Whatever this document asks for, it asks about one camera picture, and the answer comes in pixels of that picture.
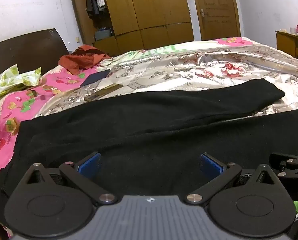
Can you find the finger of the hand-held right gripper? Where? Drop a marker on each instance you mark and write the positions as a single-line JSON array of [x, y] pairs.
[[295, 172], [286, 160]]

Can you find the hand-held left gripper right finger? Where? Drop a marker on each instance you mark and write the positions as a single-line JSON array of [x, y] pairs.
[[211, 165]]

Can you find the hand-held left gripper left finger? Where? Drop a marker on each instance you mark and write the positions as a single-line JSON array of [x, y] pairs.
[[89, 166]]

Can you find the black pants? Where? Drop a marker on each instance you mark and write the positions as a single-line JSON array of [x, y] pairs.
[[139, 130]]

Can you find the brown flat phone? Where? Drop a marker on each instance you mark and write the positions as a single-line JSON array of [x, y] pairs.
[[104, 92]]

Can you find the dark blue notebook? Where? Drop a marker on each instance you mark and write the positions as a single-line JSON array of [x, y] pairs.
[[95, 78]]

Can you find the pink patterned bed sheet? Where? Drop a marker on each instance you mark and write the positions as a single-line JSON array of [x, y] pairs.
[[14, 105]]

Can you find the red crumpled cloth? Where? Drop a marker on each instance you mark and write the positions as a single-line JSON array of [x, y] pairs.
[[76, 60]]

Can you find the wooden desk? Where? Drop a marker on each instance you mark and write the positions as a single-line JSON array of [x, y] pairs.
[[285, 42]]

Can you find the green white plastic bag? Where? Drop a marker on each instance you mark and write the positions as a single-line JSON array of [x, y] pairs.
[[4, 80]]

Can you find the dark brown headboard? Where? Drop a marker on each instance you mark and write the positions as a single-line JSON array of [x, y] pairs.
[[26, 52]]

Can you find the grey storage box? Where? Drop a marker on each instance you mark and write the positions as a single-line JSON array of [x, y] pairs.
[[102, 34]]

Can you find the wooden door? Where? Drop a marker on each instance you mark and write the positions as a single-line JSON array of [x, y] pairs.
[[214, 5]]

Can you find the hanging clothes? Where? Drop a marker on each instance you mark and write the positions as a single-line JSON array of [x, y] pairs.
[[96, 0]]

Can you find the wooden wardrobe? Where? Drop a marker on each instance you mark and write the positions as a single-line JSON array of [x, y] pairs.
[[151, 5]]

